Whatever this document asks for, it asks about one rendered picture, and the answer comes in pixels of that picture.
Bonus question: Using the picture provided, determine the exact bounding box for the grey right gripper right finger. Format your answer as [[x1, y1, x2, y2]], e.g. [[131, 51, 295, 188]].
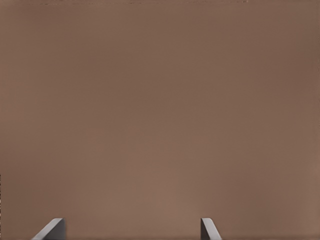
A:
[[200, 217, 223, 240]]

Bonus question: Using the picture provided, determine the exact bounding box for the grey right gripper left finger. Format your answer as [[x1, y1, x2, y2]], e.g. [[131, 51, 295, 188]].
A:
[[31, 217, 66, 240]]

